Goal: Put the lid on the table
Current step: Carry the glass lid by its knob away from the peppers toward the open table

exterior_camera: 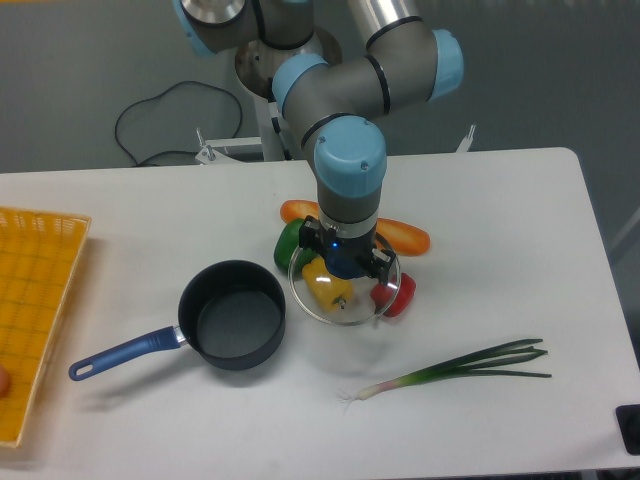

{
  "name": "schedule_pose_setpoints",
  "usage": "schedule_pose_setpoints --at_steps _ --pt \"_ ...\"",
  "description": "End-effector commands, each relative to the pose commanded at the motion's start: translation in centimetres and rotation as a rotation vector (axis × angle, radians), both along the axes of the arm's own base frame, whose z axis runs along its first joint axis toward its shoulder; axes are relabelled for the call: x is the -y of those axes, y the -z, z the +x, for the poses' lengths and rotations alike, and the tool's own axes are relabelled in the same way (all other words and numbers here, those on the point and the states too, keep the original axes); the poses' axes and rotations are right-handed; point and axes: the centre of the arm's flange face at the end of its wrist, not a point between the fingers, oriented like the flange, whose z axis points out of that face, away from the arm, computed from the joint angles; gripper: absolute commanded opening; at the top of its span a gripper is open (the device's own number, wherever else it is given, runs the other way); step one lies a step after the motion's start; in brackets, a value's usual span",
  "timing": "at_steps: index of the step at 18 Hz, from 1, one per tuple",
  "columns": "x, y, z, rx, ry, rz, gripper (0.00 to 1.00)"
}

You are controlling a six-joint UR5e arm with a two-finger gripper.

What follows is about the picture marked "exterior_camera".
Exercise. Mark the green spring onion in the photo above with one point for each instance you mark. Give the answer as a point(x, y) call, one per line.
point(493, 361)

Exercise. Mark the red bell pepper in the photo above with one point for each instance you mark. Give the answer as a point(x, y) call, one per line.
point(400, 297)

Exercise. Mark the green bell pepper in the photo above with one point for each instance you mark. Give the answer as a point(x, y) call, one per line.
point(287, 243)

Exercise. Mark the yellow woven basket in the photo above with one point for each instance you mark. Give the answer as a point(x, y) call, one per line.
point(39, 254)

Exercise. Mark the orange baguette bread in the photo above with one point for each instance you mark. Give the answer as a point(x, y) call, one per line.
point(405, 239)

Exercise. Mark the glass lid blue knob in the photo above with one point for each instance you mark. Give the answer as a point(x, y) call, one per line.
point(359, 310)

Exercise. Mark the black saucepan blue handle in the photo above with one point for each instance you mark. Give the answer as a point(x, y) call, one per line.
point(232, 313)

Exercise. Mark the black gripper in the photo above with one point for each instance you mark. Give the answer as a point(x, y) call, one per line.
point(347, 243)

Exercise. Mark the yellow bell pepper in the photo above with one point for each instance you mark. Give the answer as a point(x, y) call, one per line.
point(330, 292)

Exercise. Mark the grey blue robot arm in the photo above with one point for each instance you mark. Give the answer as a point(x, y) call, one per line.
point(349, 156)

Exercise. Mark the black device at table corner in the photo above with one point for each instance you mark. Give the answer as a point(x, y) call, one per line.
point(628, 417)

